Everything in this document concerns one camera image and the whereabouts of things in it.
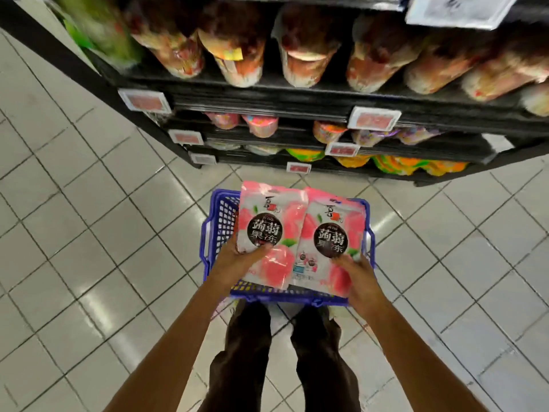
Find person's right hand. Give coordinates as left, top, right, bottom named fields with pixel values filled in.
left=335, top=253, right=387, bottom=318

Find person's left hand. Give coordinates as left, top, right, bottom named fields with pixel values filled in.
left=206, top=231, right=274, bottom=292

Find pink-white jelly bag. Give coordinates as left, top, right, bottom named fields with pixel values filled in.
left=236, top=181, right=308, bottom=290
left=292, top=187, right=368, bottom=299

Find blue plastic shopping basket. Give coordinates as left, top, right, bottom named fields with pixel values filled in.
left=200, top=188, right=377, bottom=307

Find dark grey metal shelf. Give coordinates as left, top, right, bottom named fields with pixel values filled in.
left=0, top=0, right=549, bottom=187

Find person's left forearm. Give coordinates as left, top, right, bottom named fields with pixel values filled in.
left=103, top=283, right=250, bottom=412

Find person's right forearm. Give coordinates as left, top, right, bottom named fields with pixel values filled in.
left=360, top=304, right=490, bottom=412

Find person's dark trousers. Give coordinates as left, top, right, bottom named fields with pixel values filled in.
left=199, top=300, right=361, bottom=412

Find row of small yellow-green cups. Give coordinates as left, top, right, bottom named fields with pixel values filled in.
left=206, top=137, right=468, bottom=179

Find row of small pink-lid cups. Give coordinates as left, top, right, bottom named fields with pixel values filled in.
left=206, top=111, right=443, bottom=148

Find large fruit jelly jar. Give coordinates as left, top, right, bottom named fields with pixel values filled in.
left=199, top=0, right=269, bottom=88
left=124, top=0, right=207, bottom=80
left=519, top=81, right=549, bottom=117
left=403, top=30, right=499, bottom=95
left=462, top=34, right=549, bottom=102
left=273, top=4, right=343, bottom=88

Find row of orange jelly cups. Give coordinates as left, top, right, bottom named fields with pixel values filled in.
left=345, top=13, right=425, bottom=93

